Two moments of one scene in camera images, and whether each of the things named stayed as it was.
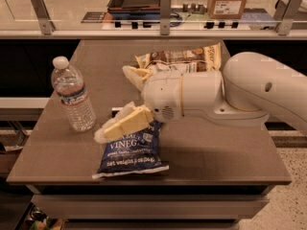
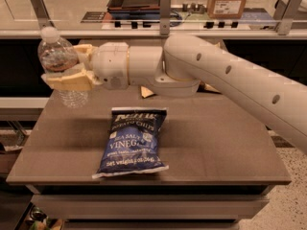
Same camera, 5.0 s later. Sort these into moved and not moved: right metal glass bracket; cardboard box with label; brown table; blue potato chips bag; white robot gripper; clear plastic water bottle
Moved: white robot gripper; clear plastic water bottle
Not moved: cardboard box with label; blue potato chips bag; brown table; right metal glass bracket
